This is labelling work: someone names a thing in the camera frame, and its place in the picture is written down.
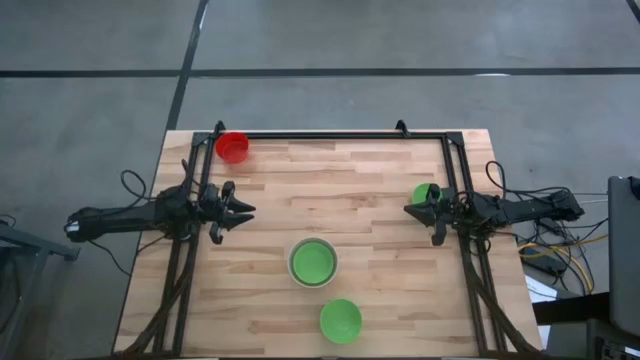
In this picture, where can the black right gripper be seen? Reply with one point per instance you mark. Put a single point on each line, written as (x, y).
(455, 210)

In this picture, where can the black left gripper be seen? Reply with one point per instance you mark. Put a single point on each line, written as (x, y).
(212, 205)

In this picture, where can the white ribbed bowl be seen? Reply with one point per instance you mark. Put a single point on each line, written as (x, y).
(290, 263)

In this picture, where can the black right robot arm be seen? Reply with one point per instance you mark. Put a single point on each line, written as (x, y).
(530, 207)

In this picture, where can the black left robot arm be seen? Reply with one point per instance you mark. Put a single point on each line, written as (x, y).
(120, 217)

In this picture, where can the black shelf bar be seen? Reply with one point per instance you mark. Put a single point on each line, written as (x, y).
(570, 310)

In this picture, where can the black table clamp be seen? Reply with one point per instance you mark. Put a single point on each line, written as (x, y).
(219, 127)
(401, 127)

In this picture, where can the black power brick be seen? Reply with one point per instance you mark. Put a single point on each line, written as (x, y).
(545, 264)

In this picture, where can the white paper sheet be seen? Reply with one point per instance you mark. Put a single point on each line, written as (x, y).
(537, 292)

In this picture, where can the grey monitor back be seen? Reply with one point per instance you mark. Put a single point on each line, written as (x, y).
(625, 250)

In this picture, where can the grey metal stand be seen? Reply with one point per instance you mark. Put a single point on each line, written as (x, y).
(30, 245)

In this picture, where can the black equipment case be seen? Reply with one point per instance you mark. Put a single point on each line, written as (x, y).
(600, 345)

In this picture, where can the black aluminium table frame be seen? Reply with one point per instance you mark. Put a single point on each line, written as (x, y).
(325, 135)

